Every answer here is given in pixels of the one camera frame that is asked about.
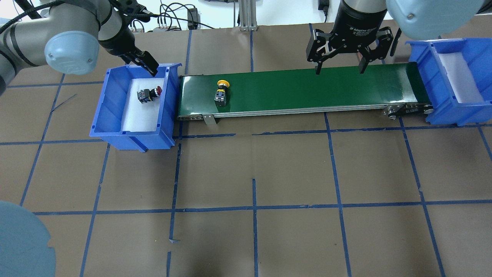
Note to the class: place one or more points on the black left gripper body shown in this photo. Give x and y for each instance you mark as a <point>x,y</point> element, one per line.
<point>116,41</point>

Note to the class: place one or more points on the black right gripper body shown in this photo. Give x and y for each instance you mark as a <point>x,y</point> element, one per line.
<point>358,20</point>

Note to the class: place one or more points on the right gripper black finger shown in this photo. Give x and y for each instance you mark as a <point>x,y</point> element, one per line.
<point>367,56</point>
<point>322,54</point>

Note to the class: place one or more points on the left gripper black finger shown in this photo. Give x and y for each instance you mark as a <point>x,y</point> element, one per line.
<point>138,58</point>
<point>149,63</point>

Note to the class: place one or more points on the red mushroom push button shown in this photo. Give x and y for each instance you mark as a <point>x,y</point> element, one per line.
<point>149,95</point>

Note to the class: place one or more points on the yellow mushroom push button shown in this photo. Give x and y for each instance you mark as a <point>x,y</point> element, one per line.
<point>220,97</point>

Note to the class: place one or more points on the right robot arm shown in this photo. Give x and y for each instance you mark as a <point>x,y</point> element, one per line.
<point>428,19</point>

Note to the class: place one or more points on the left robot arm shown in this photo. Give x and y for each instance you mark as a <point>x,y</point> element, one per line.
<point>67,35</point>

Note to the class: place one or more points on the green conveyor belt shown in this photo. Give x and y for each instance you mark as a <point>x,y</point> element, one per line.
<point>396,89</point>

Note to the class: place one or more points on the blue plastic bin left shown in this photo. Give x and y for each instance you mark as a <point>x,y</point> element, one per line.
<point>108,116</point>

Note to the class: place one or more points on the blue plastic bin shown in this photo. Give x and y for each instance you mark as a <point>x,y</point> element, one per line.
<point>108,116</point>
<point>477,52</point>

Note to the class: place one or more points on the white foam pad left bin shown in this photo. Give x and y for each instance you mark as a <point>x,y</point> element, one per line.
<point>137,116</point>

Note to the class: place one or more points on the white foam pad bin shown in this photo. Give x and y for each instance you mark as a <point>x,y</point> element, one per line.
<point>460,78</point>
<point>137,116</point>

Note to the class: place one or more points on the black power adapter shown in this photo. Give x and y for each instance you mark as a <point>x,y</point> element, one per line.
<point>193,19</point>

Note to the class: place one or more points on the blue plastic bin right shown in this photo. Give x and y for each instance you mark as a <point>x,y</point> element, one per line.
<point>477,52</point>

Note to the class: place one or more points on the white foam pad right bin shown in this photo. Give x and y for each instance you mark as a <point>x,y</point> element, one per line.
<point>460,78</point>

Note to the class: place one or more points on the aluminium frame post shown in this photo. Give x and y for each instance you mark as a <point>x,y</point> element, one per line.
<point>247,15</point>

